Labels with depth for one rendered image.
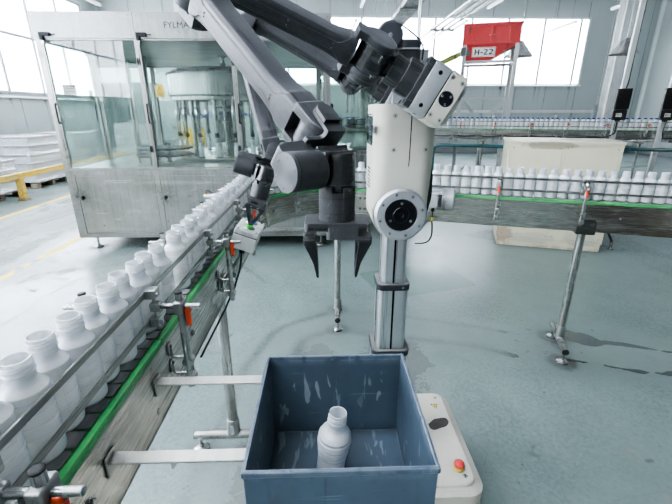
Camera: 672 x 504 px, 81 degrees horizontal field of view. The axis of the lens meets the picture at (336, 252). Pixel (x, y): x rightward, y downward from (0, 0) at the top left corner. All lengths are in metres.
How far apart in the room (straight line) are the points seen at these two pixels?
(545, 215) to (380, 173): 1.61
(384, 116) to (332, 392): 0.73
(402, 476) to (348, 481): 0.09
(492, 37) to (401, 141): 6.51
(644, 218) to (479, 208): 0.86
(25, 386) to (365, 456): 0.68
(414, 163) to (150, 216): 3.95
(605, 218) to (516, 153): 2.28
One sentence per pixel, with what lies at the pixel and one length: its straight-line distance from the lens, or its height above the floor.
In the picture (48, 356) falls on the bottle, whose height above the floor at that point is 1.14.
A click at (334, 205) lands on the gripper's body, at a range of 0.60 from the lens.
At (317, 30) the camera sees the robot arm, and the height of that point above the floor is 1.64.
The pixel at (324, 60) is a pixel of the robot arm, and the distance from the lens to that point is 1.44.
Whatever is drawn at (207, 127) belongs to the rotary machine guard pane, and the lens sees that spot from 4.48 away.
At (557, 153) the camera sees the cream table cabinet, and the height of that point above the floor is 1.05.
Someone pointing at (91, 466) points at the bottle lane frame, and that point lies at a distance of 0.80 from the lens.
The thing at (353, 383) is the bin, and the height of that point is 0.87.
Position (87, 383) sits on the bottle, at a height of 1.05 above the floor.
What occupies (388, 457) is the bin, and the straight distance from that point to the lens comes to 1.02.
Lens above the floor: 1.48
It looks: 20 degrees down
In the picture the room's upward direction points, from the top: straight up
